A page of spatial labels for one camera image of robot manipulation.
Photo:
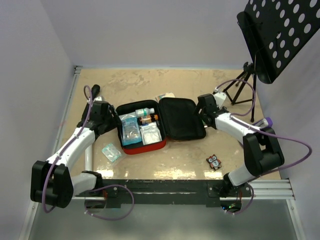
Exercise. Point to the black music stand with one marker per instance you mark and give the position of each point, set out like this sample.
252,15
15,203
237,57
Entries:
283,39

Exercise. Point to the bag with beige gloves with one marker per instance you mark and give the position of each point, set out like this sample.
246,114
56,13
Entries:
165,95

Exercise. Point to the black microphone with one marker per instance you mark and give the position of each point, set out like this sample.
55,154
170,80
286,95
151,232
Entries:
95,90

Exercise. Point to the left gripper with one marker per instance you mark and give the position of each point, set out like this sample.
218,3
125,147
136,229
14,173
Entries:
115,120

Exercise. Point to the purple box device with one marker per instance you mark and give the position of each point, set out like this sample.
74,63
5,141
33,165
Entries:
264,122

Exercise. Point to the white medicine bottle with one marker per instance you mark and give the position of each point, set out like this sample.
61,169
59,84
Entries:
144,112

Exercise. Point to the white gauze pad packet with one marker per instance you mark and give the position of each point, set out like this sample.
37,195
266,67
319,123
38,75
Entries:
150,133

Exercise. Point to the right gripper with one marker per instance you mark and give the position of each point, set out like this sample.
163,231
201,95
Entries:
198,108

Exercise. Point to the blue mask package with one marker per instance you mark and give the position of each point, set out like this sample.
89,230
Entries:
130,129

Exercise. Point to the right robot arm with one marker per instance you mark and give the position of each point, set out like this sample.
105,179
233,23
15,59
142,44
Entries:
261,149

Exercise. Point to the aluminium rail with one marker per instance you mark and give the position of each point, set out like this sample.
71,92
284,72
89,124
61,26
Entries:
66,128
275,190

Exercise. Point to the amber bottle orange cap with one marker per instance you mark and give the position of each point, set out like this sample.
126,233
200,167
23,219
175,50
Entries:
143,120

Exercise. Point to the aluminium front rail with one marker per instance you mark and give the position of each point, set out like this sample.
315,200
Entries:
275,190

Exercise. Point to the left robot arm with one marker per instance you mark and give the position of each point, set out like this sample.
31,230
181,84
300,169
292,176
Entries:
58,168

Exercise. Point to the red medicine kit case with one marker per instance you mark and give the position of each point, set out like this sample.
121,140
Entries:
177,121

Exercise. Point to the brown owl toy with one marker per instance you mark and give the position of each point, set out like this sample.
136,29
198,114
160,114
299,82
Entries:
214,162

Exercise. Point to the aluminium left rail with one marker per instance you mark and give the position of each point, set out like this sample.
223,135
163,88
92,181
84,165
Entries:
66,128

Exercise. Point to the bandage plasters bag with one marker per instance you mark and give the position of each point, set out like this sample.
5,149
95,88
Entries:
111,153

